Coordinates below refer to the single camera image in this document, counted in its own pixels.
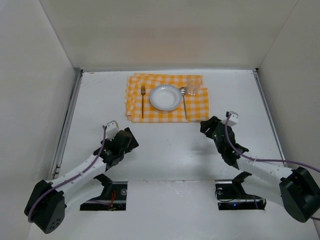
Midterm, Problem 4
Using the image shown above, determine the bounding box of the clear drinking glass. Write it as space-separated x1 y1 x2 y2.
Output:
187 75 203 95

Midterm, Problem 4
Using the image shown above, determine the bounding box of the white bowl plate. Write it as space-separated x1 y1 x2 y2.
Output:
149 84 183 111

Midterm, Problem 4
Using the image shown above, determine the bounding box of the copper metal fork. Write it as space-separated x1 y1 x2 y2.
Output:
140 85 146 118

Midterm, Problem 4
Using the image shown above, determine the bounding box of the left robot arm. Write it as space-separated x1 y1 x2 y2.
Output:
24 125 139 235

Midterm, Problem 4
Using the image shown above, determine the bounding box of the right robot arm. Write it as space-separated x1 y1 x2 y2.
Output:
200 111 320 223

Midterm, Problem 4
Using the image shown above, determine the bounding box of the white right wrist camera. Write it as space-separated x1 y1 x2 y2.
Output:
226 111 239 127

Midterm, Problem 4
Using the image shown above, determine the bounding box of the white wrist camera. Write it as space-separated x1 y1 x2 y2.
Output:
226 111 239 127
105 120 120 140

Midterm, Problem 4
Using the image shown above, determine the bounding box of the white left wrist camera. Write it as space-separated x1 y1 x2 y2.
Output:
105 120 120 140

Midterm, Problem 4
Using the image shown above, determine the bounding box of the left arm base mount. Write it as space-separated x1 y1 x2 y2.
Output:
79 174 128 211

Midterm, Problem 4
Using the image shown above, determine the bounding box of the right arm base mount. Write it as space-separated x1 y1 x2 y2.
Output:
214 172 267 211

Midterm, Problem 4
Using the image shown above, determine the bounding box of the left aluminium table rail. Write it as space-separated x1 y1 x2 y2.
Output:
48 67 83 180

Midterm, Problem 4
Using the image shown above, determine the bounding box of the aluminium table rail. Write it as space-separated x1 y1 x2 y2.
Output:
48 67 83 180
252 68 288 167

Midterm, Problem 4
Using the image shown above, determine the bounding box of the right aluminium table rail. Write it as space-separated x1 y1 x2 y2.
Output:
252 68 288 167

